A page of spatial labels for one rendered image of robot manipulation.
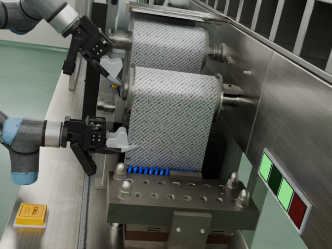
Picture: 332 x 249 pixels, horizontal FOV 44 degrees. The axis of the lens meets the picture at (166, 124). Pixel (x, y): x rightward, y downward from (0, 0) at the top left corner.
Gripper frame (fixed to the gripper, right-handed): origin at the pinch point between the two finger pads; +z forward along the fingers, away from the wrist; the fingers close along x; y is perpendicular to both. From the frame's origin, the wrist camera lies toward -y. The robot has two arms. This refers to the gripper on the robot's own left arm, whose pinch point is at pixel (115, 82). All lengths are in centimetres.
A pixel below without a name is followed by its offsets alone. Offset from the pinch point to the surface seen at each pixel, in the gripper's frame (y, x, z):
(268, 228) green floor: -18, 108, 174
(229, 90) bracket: 23.1, -4.7, 23.4
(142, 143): -5.5, -8.4, 16.3
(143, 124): -1.5, -8.4, 12.2
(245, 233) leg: -7, 5, 77
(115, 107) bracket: -5.4, -1.0, 5.3
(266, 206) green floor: -11, 137, 182
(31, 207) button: -38.1, -16.3, 6.0
